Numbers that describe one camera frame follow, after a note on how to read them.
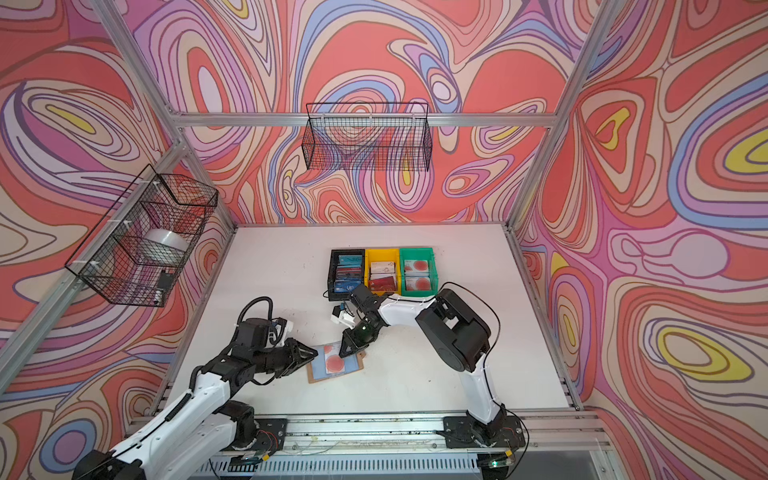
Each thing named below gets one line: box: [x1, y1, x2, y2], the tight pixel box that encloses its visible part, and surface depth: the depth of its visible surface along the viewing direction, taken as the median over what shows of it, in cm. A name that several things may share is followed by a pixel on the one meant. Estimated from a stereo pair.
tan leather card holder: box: [306, 341, 365, 384], surface depth 86 cm
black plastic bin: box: [327, 249, 365, 301], surface depth 103 cm
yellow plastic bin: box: [364, 248, 402, 296], surface depth 104 cm
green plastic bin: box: [400, 247, 439, 297], surface depth 104 cm
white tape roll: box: [136, 228, 189, 266], surface depth 74 cm
